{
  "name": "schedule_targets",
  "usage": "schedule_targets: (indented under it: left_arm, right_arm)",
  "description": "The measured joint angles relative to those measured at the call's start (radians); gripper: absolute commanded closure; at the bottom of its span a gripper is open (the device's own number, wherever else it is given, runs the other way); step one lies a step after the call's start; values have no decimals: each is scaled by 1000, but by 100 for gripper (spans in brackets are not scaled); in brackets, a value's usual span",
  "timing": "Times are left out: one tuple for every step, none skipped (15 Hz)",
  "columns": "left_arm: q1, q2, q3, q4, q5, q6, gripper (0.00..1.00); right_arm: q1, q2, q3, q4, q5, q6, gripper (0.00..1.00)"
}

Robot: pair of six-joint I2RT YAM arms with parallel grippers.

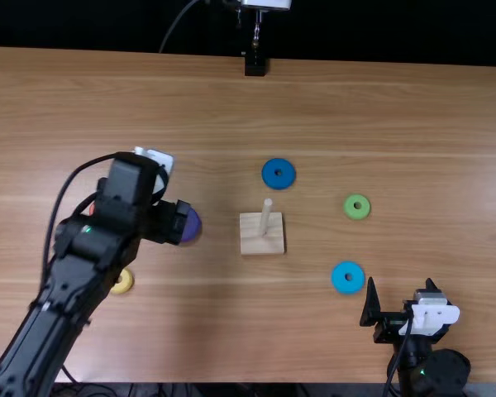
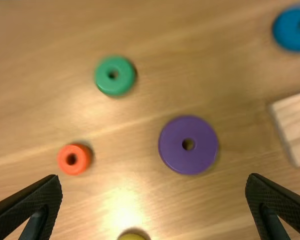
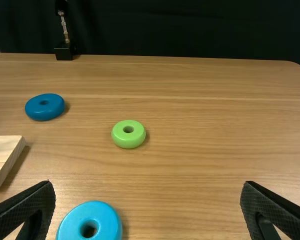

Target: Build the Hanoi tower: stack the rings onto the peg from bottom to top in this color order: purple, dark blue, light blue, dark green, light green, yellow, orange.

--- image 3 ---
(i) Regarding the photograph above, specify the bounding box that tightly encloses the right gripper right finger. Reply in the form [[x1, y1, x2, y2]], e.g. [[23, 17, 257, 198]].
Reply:
[[239, 180, 300, 240]]

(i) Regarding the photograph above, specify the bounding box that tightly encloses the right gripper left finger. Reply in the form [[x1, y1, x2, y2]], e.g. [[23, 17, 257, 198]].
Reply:
[[0, 180, 57, 240]]

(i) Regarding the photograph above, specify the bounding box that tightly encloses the wooden peg base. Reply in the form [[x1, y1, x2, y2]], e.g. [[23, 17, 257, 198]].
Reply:
[[0, 135, 27, 193]]

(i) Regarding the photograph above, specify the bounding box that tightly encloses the black clamp stand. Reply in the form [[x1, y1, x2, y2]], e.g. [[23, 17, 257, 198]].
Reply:
[[53, 0, 77, 61]]

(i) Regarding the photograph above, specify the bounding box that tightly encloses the light blue ring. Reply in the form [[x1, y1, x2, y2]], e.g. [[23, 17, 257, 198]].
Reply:
[[55, 200, 123, 240]]

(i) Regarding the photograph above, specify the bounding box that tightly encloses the dark blue ring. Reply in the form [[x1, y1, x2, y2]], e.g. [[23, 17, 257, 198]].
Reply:
[[24, 93, 66, 122]]

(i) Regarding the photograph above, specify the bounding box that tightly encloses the light green ring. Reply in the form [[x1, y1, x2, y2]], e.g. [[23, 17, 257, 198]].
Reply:
[[111, 119, 147, 150]]

